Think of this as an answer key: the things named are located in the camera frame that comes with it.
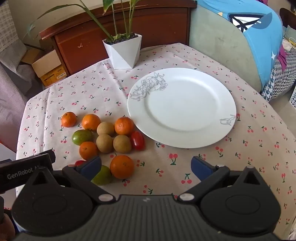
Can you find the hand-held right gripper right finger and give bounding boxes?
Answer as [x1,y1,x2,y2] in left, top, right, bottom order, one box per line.
[178,156,272,202]

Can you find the dark brown chair back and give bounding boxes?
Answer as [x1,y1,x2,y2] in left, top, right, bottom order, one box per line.
[279,8,296,26]

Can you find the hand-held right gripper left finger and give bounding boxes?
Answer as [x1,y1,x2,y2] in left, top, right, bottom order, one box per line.
[24,156,116,204]

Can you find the purple cloth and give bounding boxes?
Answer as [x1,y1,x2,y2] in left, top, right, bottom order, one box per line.
[279,47,288,67]

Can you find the brown wooden cabinet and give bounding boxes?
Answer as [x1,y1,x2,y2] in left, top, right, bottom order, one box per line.
[39,0,192,76]

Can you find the pale green sofa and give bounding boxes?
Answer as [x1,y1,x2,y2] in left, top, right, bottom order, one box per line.
[188,5,264,92]

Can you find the white plate with grey drawing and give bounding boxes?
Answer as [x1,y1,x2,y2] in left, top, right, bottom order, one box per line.
[127,68,237,149]

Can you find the houndstooth patterned cloth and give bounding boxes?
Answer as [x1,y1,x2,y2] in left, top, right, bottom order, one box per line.
[261,46,296,101]

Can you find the cherry print tablecloth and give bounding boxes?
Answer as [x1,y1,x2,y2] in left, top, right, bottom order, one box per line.
[15,43,296,239]

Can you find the grey checkered curtain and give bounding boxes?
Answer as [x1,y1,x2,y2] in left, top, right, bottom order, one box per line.
[0,0,44,151]

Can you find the open cardboard box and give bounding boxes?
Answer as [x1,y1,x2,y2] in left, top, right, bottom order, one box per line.
[21,49,68,87]

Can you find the blue printed cloth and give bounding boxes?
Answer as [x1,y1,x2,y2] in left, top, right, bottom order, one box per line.
[196,0,284,86]

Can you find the green leafy plant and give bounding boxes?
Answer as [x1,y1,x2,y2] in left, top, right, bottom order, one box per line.
[23,0,139,44]

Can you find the white geometric plant pot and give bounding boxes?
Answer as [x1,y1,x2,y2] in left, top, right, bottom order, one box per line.
[102,34,142,69]

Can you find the orange tangerine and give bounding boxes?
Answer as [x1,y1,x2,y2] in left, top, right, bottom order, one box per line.
[61,112,77,128]
[110,155,135,179]
[79,141,99,161]
[82,114,101,131]
[114,116,135,136]

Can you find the brown round longan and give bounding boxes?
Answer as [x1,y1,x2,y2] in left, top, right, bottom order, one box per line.
[97,122,115,137]
[113,135,132,154]
[96,134,114,154]

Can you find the green round jujube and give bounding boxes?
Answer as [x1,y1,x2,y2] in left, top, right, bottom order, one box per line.
[91,165,113,186]
[71,129,93,146]

